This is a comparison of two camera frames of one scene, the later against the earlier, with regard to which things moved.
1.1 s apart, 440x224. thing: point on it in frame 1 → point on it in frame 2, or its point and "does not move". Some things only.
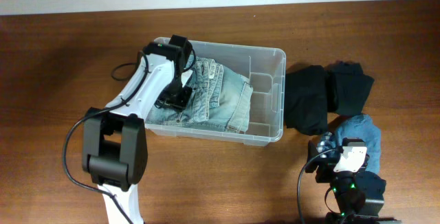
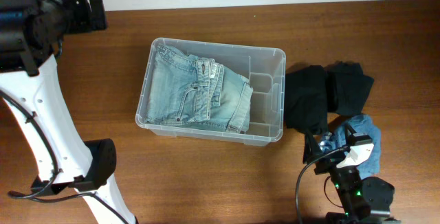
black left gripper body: (176, 95) → (78, 16)
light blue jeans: (221, 99) does not move
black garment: (306, 99) does not move
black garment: (348, 88) does not move
